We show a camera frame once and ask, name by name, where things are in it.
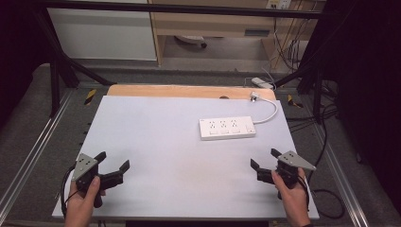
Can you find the black curtain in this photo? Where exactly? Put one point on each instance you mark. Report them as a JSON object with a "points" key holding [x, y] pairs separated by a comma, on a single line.
{"points": [[15, 47], [369, 94]]}

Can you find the aluminium rail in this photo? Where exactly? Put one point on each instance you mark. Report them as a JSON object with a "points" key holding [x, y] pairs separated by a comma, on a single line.
{"points": [[342, 176], [34, 151]]}

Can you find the white plug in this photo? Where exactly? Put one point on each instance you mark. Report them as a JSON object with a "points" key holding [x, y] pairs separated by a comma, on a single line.
{"points": [[254, 96]]}

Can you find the small white floor power strip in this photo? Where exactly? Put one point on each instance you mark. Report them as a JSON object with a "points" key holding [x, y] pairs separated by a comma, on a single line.
{"points": [[261, 82]]}

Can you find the person's left hand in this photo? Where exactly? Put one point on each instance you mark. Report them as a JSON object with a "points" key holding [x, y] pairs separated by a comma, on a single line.
{"points": [[81, 206]]}

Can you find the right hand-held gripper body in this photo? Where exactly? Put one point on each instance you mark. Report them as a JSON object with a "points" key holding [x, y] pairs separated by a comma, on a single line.
{"points": [[291, 168]]}

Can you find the light wooden desk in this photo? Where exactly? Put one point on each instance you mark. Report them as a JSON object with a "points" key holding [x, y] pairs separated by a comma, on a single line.
{"points": [[208, 25]]}

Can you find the black metal stand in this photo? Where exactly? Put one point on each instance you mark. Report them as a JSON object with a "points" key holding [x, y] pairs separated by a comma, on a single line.
{"points": [[58, 66], [317, 78]]}

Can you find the office chair base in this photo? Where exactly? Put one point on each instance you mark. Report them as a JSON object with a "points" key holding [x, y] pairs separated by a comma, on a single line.
{"points": [[192, 40]]}

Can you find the wooden table board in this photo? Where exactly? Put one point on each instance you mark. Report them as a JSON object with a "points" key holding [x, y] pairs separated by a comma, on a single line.
{"points": [[176, 92]]}

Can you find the white cabinet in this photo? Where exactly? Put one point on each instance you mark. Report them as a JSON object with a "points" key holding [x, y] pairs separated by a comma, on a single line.
{"points": [[104, 31]]}

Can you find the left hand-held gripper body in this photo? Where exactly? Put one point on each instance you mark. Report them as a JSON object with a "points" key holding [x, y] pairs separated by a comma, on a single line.
{"points": [[83, 164]]}

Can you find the person's right hand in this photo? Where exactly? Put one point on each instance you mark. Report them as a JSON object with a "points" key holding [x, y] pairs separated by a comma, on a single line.
{"points": [[293, 201]]}

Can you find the white power strip with switches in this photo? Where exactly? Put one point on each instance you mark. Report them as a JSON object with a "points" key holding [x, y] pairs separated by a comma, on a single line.
{"points": [[227, 127]]}

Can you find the yellow black tape marker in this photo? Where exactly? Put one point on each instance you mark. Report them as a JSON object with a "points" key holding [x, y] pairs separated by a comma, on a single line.
{"points": [[291, 101], [90, 96]]}

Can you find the white wall outlet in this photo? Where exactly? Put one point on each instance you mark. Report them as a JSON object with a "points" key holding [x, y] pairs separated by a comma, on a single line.
{"points": [[278, 3]]}

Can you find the black metal frame bar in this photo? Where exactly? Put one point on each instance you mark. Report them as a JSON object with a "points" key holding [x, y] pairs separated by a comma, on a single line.
{"points": [[176, 8]]}

